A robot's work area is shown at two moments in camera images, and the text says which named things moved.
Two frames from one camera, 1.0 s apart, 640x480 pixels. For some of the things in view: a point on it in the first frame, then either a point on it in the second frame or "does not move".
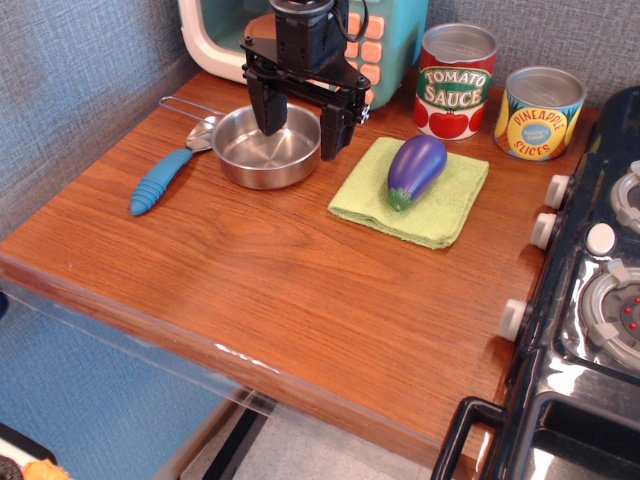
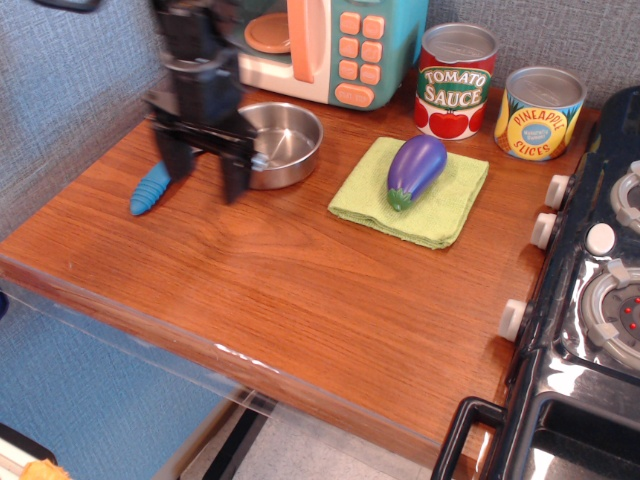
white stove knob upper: x=556 y=190 does not move
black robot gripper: x=307 y=58 to x=201 y=108
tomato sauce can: x=453 y=80 does not move
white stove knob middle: x=542 y=229 does not move
